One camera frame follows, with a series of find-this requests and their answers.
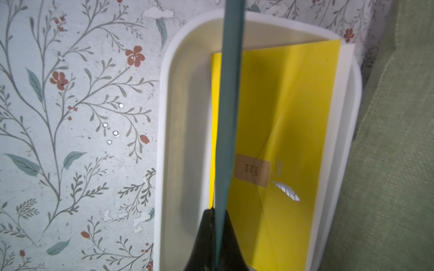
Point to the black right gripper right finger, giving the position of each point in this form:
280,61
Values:
231,258

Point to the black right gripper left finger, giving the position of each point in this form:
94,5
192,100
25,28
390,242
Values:
202,257

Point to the yellow envelope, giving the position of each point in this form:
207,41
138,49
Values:
288,119

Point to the cream white envelope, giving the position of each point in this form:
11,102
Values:
334,145

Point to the dark green envelope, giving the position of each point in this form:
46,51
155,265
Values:
227,113

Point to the green square pillow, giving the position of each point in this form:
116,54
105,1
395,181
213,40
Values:
384,218

